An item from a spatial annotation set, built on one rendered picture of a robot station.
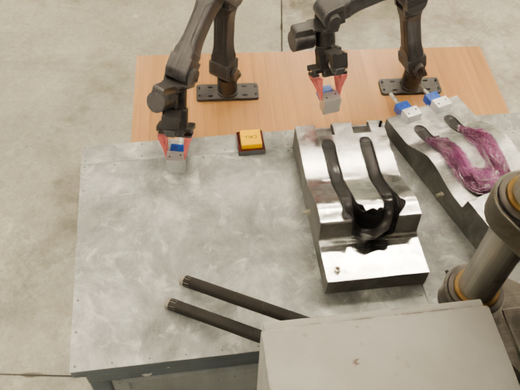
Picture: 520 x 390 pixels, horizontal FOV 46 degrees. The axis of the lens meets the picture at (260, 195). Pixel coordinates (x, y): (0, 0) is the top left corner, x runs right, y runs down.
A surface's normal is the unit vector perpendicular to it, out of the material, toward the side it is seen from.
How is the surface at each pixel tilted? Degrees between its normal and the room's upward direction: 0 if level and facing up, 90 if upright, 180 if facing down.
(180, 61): 41
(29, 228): 0
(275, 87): 0
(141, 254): 0
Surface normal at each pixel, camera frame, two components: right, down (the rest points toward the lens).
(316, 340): 0.03, -0.61
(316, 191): -0.04, -0.90
